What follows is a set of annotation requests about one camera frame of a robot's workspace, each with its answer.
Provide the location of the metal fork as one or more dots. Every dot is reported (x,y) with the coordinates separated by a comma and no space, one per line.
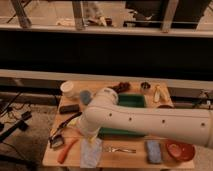
(114,149)

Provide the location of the black handled tongs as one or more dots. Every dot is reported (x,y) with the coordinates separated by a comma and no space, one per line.
(65,123)

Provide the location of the wooden table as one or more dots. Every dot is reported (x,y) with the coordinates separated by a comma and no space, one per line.
(117,160)

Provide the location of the grey cloth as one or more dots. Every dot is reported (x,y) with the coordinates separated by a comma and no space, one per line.
(90,153)

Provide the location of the red bowl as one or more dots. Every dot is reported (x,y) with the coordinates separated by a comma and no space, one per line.
(181,152)

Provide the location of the blue sponge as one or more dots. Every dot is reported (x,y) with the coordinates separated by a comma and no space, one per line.
(154,154)

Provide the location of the green plastic tray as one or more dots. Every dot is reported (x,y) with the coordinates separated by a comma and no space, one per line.
(126,100)

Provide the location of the purple plate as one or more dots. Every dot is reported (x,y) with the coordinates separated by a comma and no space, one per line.
(165,106)

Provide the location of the white plastic cup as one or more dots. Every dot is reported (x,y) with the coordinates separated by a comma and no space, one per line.
(67,89)

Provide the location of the small metal cup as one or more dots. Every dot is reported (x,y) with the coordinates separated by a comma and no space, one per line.
(145,86)

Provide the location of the bunch of dark grapes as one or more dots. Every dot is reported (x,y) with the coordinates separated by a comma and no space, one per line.
(121,87)

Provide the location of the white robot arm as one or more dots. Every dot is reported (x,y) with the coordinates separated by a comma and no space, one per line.
(193,126)

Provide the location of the black brush block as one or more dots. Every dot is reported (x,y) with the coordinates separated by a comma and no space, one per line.
(69,109)

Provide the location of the grey blue cup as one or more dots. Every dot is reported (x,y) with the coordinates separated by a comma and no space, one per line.
(85,97)

